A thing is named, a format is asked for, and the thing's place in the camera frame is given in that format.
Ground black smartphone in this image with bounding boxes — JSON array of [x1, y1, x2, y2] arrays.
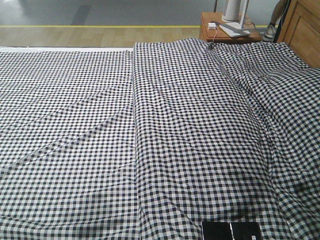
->
[[201, 221, 263, 240]]

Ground checkered bed sheet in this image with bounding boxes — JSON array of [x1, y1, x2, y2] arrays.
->
[[0, 50, 140, 240]]

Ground checkered folded quilt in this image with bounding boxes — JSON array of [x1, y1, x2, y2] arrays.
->
[[132, 38, 320, 240]]

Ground wooden nightstand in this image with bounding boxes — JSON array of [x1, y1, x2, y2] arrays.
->
[[199, 12, 262, 44]]

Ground white charger adapter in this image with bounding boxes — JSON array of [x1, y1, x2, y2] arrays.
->
[[207, 22, 217, 30]]

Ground white cylindrical humidifier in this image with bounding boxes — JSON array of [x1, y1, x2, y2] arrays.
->
[[222, 0, 241, 22]]

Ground person's leg with sneaker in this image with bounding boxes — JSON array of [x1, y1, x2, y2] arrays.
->
[[262, 0, 287, 42]]

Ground wooden headboard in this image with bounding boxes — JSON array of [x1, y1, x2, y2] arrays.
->
[[277, 0, 320, 68]]

